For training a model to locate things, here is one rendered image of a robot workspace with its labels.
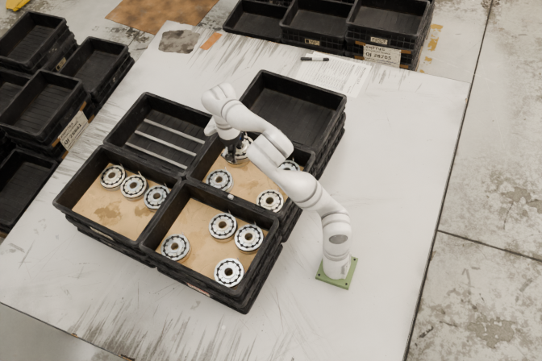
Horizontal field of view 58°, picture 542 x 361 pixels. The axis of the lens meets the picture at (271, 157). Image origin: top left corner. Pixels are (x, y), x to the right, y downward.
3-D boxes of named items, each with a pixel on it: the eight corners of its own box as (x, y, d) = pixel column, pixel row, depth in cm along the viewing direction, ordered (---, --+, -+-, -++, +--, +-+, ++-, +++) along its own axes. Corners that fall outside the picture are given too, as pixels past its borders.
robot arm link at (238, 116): (236, 89, 140) (214, 110, 140) (285, 134, 122) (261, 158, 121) (252, 108, 147) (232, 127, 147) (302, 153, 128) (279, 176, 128)
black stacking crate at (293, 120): (347, 114, 205) (348, 96, 196) (317, 169, 191) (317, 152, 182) (264, 87, 218) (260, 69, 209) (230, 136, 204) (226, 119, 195)
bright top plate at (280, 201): (289, 197, 180) (289, 197, 179) (273, 218, 176) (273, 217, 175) (266, 185, 184) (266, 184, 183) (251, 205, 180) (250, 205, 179)
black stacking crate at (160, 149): (229, 137, 204) (224, 120, 195) (191, 193, 191) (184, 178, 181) (152, 109, 218) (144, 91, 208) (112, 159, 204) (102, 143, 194)
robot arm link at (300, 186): (252, 164, 121) (301, 211, 139) (280, 138, 122) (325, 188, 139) (236, 147, 128) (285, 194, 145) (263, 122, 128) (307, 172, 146)
